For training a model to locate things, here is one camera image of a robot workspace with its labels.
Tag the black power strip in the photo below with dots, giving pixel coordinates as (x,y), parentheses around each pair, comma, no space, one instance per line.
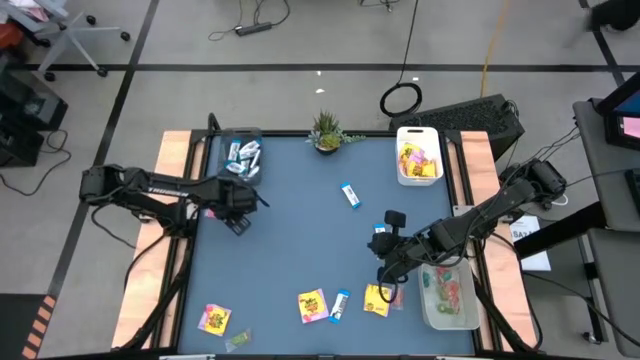
(253,28)

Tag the black equipment case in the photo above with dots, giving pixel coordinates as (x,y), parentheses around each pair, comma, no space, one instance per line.
(465,117)

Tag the white plastic bin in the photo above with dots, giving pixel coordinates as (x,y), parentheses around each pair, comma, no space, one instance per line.
(436,142)

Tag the black power adapter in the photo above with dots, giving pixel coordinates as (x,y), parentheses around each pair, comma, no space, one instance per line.
(507,175)

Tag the black mat with orange stripes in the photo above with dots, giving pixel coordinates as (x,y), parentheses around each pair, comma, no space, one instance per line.
(20,325)

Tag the white office chair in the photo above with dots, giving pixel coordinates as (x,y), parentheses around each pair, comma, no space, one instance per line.
(70,32)

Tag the white paper sheet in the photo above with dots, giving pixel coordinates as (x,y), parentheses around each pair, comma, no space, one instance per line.
(539,261)

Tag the black table frame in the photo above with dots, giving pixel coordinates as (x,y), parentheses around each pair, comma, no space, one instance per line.
(285,133)

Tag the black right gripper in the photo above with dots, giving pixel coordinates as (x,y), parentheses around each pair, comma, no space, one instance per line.
(400,250)

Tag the grey metal mounting plate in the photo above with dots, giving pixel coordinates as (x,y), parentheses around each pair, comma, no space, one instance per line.
(457,210)

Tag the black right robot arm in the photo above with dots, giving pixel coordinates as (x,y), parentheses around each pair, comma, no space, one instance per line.
(500,202)

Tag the black floor equipment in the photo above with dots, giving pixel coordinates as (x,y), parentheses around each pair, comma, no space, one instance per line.
(30,110)

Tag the black computer monitor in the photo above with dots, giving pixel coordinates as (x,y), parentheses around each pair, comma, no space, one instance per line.
(625,107)

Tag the person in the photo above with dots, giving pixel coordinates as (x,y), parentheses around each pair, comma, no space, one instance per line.
(617,12)

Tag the wooden side board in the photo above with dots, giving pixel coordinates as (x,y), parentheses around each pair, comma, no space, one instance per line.
(137,310)
(477,150)

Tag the grey desk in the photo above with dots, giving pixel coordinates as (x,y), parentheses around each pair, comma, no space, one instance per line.
(607,162)

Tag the orange gummy candy packet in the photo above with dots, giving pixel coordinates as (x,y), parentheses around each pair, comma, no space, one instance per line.
(452,292)

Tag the dark transparent plastic bin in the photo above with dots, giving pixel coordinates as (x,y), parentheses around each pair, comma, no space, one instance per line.
(223,145)

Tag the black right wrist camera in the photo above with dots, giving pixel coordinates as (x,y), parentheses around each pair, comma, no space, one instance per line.
(395,219)

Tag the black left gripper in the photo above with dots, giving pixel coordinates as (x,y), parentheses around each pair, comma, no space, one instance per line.
(237,197)

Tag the light grey plastic bin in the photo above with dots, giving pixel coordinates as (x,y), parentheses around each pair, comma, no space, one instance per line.
(467,315)

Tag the potted succulent plant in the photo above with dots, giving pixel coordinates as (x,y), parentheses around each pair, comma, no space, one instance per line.
(327,140)

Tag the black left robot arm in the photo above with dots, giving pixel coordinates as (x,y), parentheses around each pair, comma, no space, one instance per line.
(165,191)

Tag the black keyboard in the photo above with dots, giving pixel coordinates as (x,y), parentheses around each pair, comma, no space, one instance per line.
(634,190)

